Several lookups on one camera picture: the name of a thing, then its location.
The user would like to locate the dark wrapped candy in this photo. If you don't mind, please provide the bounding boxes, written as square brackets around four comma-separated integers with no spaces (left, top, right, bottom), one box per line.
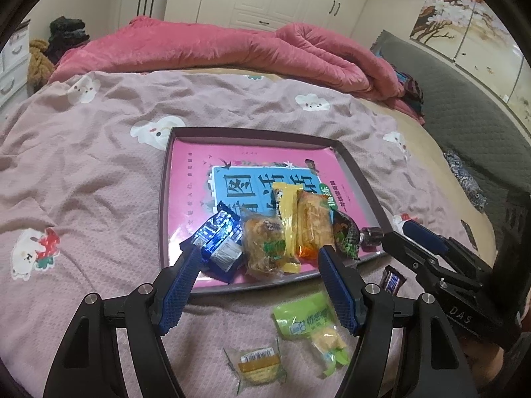
[359,227,384,253]

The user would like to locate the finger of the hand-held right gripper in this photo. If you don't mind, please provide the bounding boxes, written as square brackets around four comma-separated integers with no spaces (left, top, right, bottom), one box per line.
[384,232,447,286]
[404,220,493,275]

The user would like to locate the grey patterned cloth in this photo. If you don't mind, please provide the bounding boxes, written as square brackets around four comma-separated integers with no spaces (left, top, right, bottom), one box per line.
[443,150,487,213]

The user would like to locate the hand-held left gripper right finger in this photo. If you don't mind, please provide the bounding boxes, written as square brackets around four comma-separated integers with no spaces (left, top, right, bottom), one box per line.
[317,245,490,398]

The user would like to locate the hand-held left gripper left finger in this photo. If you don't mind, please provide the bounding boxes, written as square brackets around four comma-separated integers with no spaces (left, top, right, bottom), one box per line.
[43,244,202,398]

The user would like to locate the small dark flat object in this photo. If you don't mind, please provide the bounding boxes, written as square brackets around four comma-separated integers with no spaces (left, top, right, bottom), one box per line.
[460,220,479,253]

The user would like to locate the brown chocolate bar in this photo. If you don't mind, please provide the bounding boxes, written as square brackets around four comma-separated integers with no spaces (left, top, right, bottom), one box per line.
[381,264,405,295]

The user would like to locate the green snack packet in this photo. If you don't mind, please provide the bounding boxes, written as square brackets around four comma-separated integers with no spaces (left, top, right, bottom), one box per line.
[271,291,352,378]

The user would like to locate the mauve printed bed sheet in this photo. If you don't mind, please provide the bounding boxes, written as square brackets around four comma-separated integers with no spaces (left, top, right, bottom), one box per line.
[0,70,498,398]

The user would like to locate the long yellow snack packet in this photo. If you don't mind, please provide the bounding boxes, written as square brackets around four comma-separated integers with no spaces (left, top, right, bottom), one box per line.
[271,181,310,274]

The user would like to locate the dark clothes pile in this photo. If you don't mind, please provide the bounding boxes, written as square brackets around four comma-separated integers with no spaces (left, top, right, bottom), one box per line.
[43,16,90,63]

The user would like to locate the colourful striped cloth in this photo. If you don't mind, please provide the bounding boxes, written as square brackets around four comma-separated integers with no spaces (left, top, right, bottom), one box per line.
[392,70,426,125]

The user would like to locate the dark triangular snack packet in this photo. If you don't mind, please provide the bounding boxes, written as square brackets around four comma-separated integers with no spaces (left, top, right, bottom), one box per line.
[332,211,361,261]

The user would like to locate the clear pastry packet green label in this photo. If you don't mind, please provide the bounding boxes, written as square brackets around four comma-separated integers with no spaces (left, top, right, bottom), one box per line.
[240,209,301,280]

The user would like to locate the white drawer cabinet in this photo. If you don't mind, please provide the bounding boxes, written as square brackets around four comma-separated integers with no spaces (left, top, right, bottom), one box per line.
[0,19,32,110]

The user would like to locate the brown knitted cloth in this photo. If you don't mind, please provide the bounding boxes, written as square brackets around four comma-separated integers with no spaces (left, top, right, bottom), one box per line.
[27,39,56,88]

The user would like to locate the pink fleece blanket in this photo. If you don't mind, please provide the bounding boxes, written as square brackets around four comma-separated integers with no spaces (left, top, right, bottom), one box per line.
[45,14,426,125]

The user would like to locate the grey quilted headboard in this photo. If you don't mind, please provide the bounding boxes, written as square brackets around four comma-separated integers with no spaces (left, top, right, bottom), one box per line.
[369,29,531,258]

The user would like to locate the pink book with blue label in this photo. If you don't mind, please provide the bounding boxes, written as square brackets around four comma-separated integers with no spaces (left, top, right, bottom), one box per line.
[168,137,380,291]

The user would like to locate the person's right hand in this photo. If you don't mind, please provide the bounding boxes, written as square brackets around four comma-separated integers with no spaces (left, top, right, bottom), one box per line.
[456,336,507,398]

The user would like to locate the tree wall painting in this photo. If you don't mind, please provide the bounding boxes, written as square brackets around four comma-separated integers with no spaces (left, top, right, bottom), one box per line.
[409,0,531,108]

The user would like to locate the orange cracker packet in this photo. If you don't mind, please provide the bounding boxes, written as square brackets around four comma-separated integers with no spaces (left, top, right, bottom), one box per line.
[295,190,336,262]

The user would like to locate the small round cake clear packet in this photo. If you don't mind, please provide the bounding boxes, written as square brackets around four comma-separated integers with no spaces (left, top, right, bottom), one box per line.
[223,337,288,396]

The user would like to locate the blue snack packet white label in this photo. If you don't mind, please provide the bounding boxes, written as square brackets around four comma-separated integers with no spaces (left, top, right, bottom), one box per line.
[203,240,245,286]

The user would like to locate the dark shallow tray box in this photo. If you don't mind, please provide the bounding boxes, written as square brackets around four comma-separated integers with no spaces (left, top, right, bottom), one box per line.
[159,126,395,297]

